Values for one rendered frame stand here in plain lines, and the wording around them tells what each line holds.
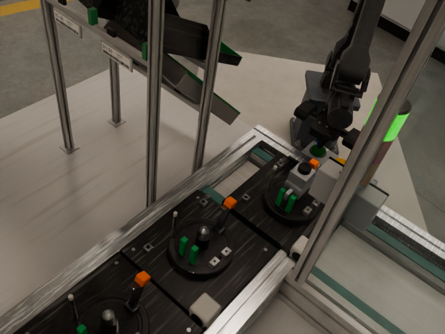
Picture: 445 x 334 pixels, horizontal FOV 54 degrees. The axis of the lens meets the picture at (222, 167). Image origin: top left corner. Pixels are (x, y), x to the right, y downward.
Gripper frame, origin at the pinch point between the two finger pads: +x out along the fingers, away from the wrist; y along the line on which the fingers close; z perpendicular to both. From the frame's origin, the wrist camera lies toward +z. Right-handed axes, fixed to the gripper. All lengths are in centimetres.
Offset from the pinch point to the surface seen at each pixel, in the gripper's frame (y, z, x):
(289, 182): 3.7, 24.1, -4.5
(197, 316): 8, 59, 2
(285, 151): -6.6, 6.6, 5.1
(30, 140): -63, 48, 15
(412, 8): -55, -285, 74
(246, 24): -153, -194, 103
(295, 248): 13.3, 33.2, 2.1
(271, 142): -11.2, 6.7, 5.2
